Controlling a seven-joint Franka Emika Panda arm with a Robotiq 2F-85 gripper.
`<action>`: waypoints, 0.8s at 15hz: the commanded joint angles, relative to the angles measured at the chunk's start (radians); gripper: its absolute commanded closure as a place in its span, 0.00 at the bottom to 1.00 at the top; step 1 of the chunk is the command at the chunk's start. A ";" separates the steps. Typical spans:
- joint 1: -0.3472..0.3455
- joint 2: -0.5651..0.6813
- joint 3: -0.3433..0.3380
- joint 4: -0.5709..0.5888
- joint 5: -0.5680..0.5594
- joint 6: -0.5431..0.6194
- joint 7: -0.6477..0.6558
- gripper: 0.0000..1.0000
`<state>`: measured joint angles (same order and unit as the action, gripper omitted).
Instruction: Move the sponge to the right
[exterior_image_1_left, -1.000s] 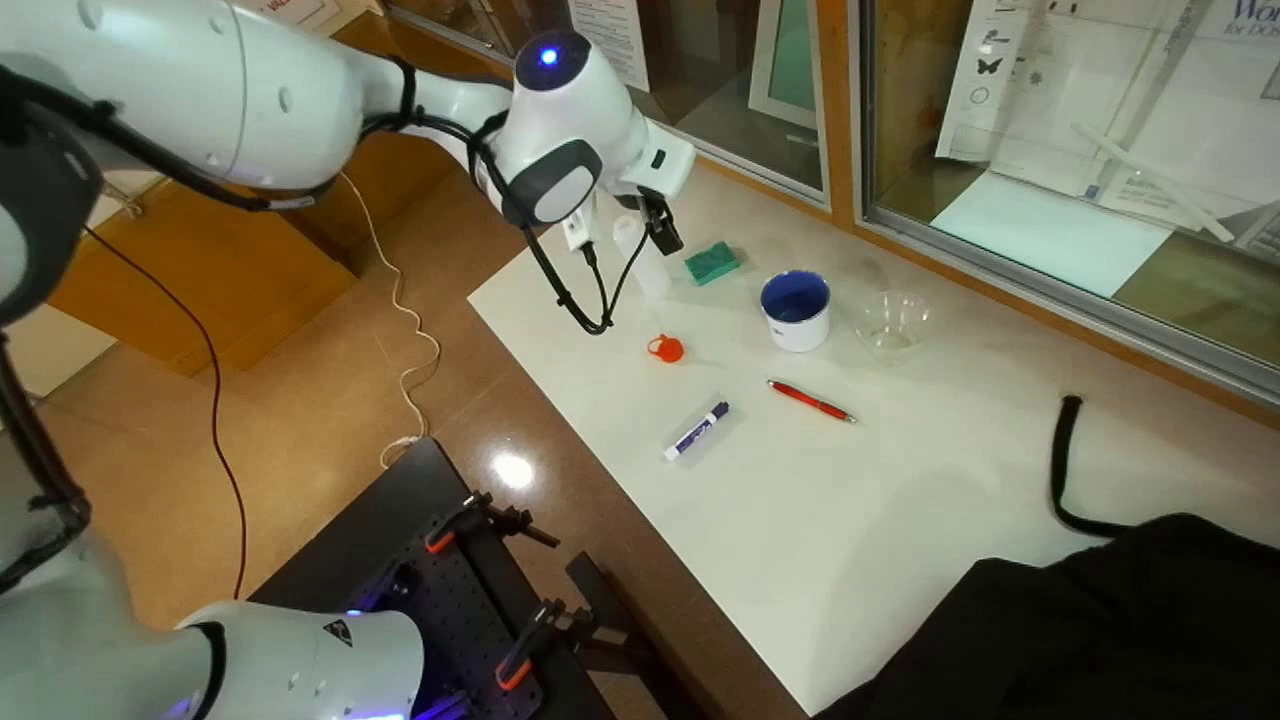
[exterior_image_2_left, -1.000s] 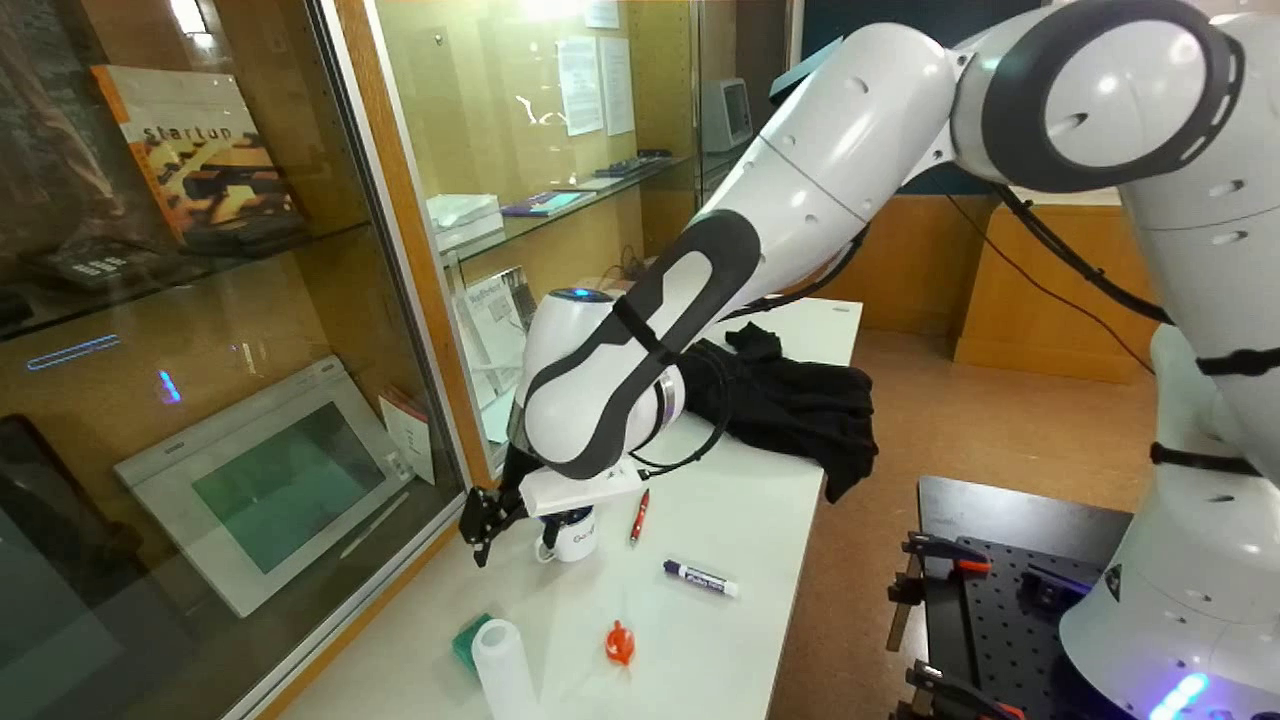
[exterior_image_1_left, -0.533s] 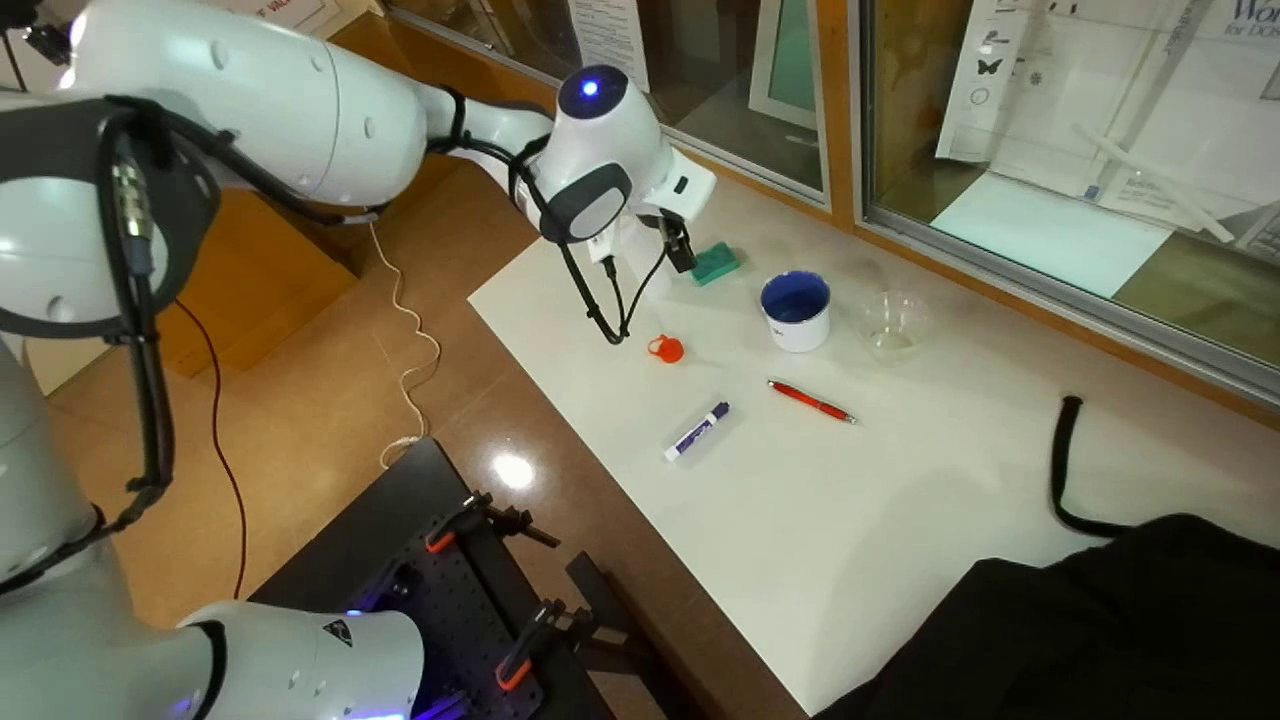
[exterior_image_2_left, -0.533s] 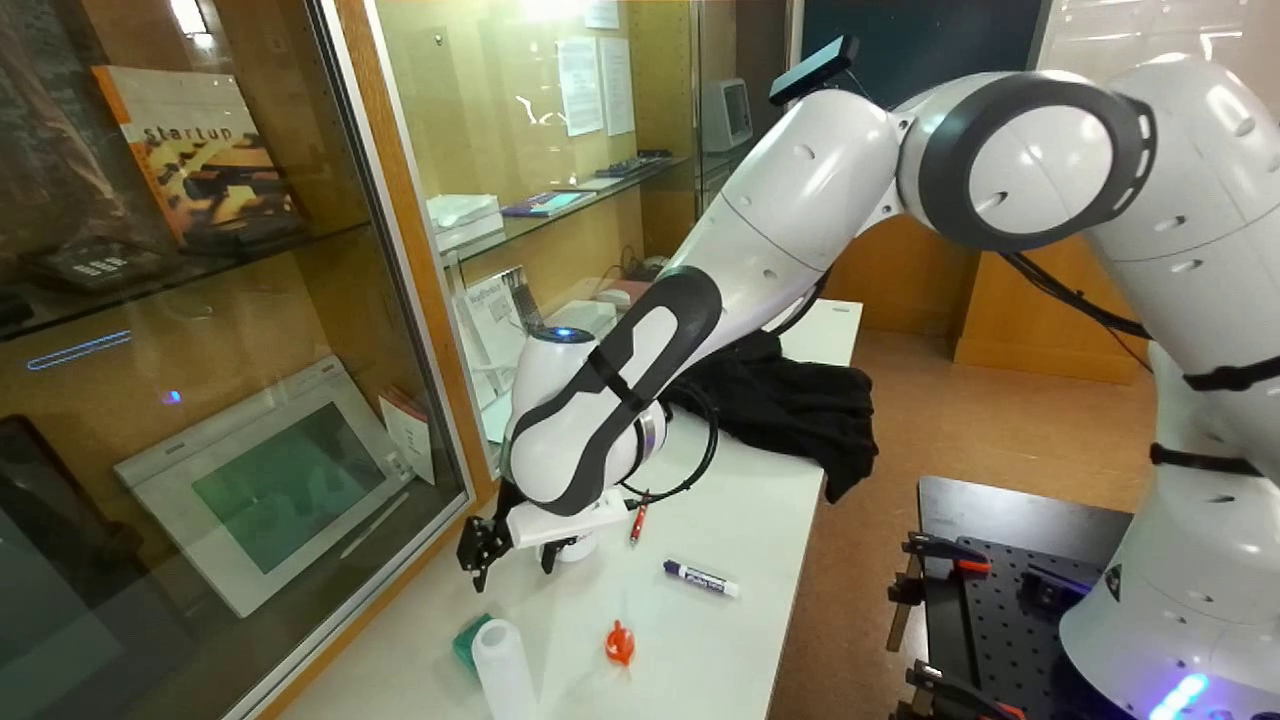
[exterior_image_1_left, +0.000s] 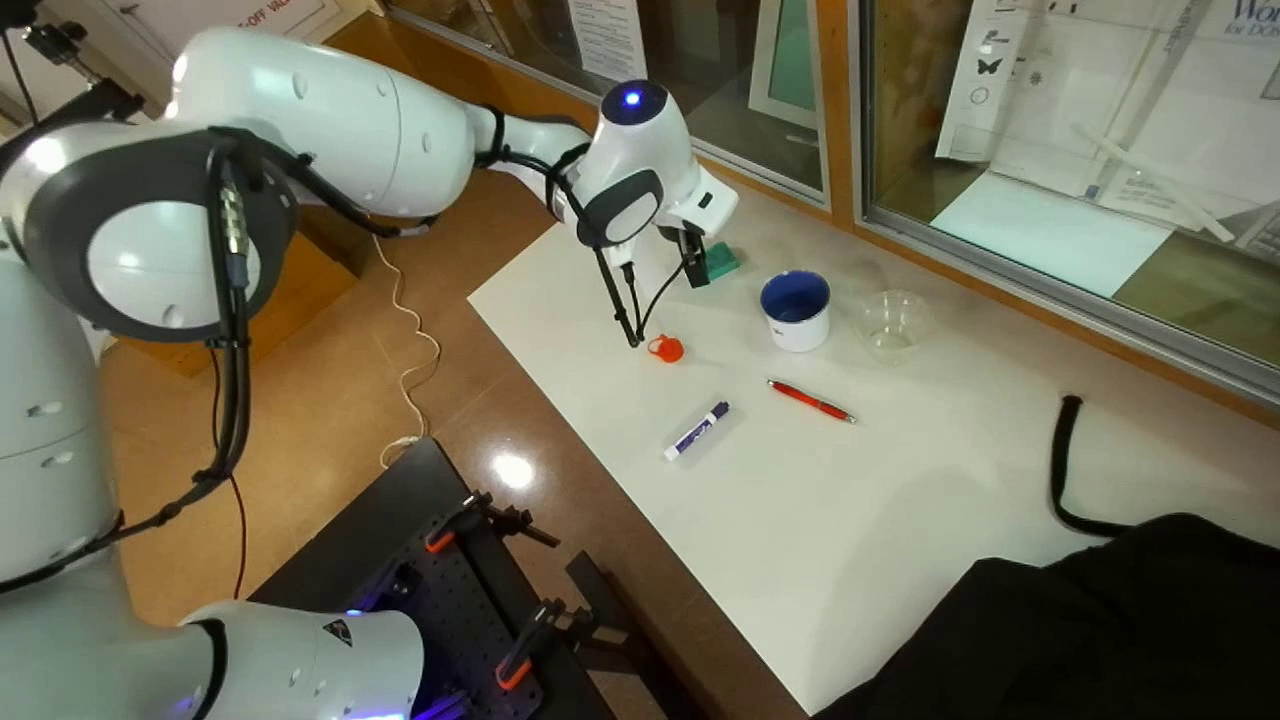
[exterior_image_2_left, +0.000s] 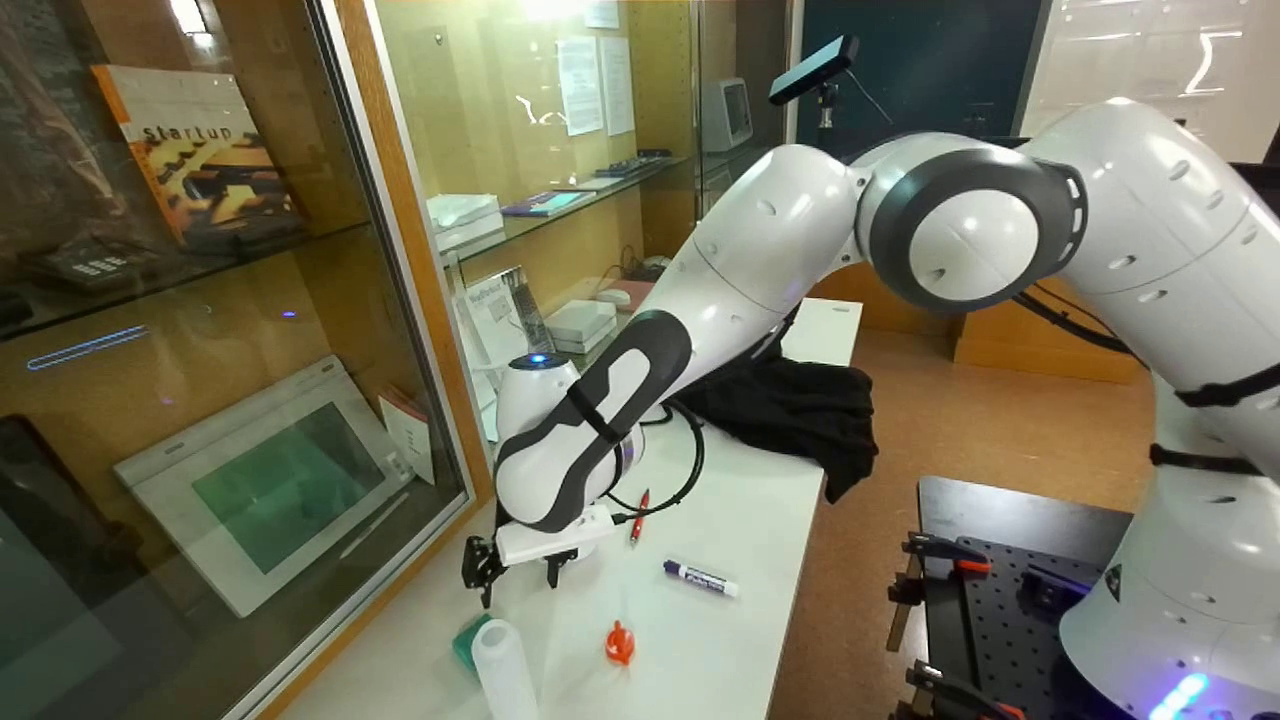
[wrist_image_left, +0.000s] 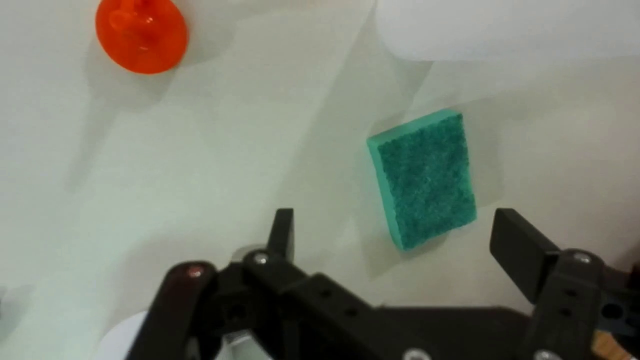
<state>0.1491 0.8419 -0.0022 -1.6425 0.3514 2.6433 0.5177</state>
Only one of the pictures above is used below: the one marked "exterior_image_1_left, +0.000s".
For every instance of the white mug blue inside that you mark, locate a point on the white mug blue inside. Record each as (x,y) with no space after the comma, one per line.
(799,313)

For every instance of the blue and white marker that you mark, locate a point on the blue and white marker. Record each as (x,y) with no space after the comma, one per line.
(699,431)

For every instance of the green sponge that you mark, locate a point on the green sponge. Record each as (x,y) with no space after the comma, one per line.
(726,261)

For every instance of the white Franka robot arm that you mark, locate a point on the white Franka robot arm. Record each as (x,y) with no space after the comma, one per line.
(335,125)

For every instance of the black tripod camera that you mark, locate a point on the black tripod camera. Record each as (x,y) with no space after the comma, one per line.
(63,53)

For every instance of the red pen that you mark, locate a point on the red pen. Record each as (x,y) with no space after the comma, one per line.
(811,403)

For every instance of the black orange clamp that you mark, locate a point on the black orange clamp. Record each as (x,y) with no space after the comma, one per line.
(484,521)
(555,643)

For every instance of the white framed green picture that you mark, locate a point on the white framed green picture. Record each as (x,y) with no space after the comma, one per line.
(787,63)

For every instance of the white posted notice sheet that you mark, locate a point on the white posted notice sheet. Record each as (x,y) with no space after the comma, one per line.
(604,34)

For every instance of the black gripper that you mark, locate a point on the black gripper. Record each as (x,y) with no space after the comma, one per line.
(680,229)

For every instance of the black cloth bag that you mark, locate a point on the black cloth bag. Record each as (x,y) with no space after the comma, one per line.
(1107,624)

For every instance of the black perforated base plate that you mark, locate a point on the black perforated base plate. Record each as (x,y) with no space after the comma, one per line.
(401,575)

